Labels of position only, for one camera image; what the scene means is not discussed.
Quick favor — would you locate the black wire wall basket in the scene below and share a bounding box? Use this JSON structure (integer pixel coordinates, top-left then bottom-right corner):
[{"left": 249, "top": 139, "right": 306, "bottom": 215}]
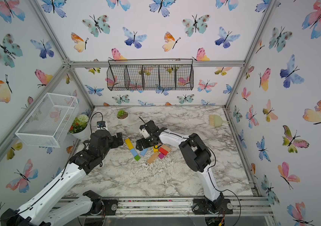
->
[{"left": 106, "top": 58, "right": 194, "bottom": 91}]

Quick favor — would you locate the red block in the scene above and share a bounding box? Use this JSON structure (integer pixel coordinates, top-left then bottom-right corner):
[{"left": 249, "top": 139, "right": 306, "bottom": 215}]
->
[{"left": 158, "top": 147, "right": 169, "bottom": 155}]

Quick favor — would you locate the white pot flowering plant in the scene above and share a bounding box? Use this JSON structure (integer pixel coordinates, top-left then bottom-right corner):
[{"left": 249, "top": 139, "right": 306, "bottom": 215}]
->
[{"left": 69, "top": 114, "right": 91, "bottom": 140}]

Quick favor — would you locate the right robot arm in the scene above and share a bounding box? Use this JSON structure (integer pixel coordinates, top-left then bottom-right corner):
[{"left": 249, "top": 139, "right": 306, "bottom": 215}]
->
[{"left": 136, "top": 121, "right": 225, "bottom": 212}]

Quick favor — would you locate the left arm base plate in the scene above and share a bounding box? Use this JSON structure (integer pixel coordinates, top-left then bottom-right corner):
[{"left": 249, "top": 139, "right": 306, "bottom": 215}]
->
[{"left": 90, "top": 199, "right": 119, "bottom": 217}]

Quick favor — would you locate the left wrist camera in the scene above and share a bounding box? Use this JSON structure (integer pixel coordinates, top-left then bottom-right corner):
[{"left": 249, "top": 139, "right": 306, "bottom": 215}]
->
[{"left": 96, "top": 121, "right": 107, "bottom": 130}]

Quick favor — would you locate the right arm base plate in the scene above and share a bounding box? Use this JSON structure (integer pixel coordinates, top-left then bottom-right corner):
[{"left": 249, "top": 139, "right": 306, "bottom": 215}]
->
[{"left": 191, "top": 197, "right": 233, "bottom": 215}]

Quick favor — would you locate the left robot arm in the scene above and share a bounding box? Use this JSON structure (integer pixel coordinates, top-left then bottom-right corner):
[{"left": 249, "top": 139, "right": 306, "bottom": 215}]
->
[{"left": 0, "top": 130, "right": 124, "bottom": 226}]

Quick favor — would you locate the green small block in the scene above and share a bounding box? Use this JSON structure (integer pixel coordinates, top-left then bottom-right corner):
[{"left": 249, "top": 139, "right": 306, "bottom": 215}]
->
[{"left": 134, "top": 155, "right": 141, "bottom": 161}]

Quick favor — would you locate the green hand brush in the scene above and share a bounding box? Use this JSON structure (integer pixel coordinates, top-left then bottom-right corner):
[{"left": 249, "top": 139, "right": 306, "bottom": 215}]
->
[{"left": 209, "top": 115, "right": 229, "bottom": 128}]

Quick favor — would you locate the blue block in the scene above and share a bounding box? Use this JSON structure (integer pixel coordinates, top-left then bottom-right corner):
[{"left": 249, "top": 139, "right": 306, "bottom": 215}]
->
[
  {"left": 140, "top": 148, "right": 148, "bottom": 156},
  {"left": 130, "top": 148, "right": 138, "bottom": 157}
]

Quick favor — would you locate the small potted succulent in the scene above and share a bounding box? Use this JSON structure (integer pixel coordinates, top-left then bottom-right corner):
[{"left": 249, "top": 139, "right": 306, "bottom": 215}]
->
[{"left": 116, "top": 110, "right": 129, "bottom": 120}]

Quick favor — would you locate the natural wood block upper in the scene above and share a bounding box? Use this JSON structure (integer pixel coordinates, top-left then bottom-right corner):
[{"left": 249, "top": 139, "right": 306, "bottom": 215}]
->
[{"left": 160, "top": 144, "right": 171, "bottom": 153}]

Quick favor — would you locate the white mesh wall basket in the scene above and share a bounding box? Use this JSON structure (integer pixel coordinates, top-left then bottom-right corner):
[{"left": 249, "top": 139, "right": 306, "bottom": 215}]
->
[{"left": 15, "top": 93, "right": 79, "bottom": 148}]

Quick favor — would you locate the aluminium front rail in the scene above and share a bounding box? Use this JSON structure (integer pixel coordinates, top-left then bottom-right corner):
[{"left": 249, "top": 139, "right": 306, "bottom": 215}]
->
[{"left": 33, "top": 196, "right": 274, "bottom": 218}]

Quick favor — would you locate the natural wood block lower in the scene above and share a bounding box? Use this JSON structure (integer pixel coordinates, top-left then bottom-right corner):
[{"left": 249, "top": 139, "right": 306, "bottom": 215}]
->
[{"left": 147, "top": 152, "right": 160, "bottom": 164}]

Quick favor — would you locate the natural wood block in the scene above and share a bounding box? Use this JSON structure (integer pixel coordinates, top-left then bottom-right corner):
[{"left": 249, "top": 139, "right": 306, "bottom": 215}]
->
[
  {"left": 147, "top": 152, "right": 160, "bottom": 164},
  {"left": 160, "top": 144, "right": 171, "bottom": 153}
]

